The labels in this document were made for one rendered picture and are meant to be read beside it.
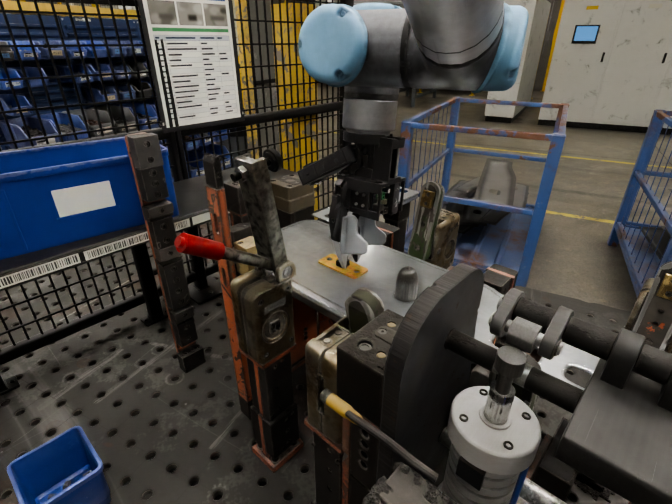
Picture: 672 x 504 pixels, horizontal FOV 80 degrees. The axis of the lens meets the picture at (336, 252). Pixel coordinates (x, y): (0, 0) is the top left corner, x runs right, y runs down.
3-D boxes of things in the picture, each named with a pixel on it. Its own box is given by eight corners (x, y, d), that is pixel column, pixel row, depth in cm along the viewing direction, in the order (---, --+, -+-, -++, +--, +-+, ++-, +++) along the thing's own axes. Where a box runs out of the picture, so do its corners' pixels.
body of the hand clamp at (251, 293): (304, 446, 70) (294, 277, 54) (273, 474, 66) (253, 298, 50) (282, 427, 74) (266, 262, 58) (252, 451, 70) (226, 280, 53)
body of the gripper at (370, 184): (376, 226, 56) (385, 138, 51) (328, 212, 61) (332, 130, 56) (402, 214, 62) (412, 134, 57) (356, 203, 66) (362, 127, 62)
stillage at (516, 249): (439, 210, 354) (453, 96, 310) (537, 228, 321) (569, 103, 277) (389, 271, 261) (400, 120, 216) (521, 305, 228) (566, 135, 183)
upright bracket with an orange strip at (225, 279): (255, 415, 76) (220, 156, 53) (250, 420, 75) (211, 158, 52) (246, 407, 78) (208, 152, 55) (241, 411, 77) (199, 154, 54)
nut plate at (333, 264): (369, 270, 65) (369, 264, 65) (354, 279, 63) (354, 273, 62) (332, 254, 70) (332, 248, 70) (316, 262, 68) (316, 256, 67)
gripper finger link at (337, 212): (333, 243, 60) (341, 185, 57) (325, 241, 61) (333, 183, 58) (351, 239, 63) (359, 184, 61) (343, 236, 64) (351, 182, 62)
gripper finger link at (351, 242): (358, 280, 60) (367, 221, 57) (327, 269, 63) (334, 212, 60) (369, 276, 62) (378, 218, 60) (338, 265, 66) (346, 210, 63)
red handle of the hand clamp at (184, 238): (291, 263, 54) (191, 237, 41) (285, 278, 54) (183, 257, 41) (271, 253, 57) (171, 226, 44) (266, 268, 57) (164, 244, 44)
